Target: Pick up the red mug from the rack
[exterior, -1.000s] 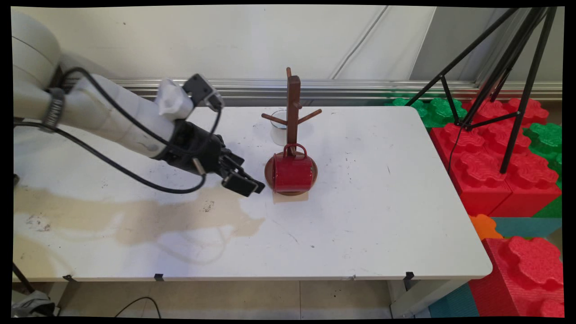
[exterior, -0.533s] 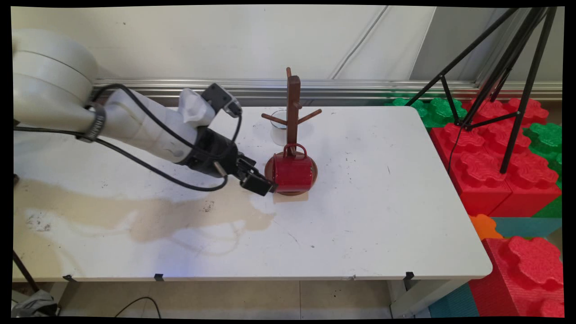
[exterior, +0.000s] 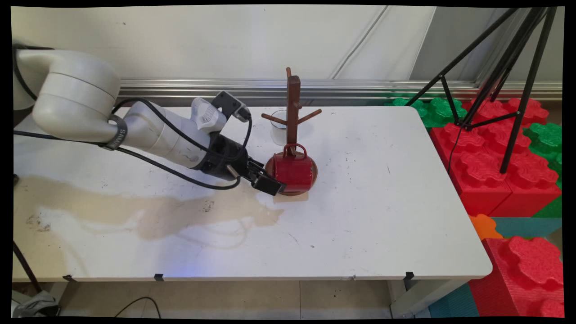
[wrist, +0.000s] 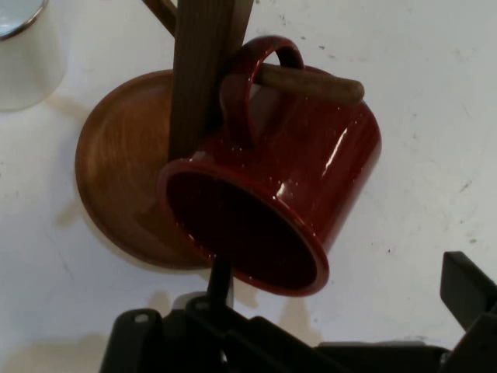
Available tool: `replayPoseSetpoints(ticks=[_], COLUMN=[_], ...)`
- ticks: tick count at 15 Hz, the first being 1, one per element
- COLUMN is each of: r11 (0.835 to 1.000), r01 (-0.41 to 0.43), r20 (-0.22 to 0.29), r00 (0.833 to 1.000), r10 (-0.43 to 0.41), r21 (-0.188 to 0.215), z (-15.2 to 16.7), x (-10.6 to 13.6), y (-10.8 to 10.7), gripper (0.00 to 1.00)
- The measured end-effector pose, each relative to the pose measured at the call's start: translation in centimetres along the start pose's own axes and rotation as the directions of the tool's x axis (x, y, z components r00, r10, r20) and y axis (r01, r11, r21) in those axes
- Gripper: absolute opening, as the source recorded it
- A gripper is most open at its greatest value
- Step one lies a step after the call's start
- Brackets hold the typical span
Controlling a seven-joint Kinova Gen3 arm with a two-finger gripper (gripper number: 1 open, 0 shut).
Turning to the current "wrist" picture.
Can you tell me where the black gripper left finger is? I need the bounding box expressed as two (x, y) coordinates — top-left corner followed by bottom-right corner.
(99, 256), (323, 373)

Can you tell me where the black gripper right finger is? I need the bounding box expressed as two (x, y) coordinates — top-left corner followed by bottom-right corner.
(438, 250), (497, 373)

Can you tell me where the brown wooden mug tree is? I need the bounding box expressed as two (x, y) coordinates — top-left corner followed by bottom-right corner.
(75, 0), (366, 271)

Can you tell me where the red enamel mug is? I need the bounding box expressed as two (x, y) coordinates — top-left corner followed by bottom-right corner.
(157, 35), (384, 298)

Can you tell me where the white enamel mug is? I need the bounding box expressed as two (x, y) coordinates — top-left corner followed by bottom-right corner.
(0, 0), (68, 113)

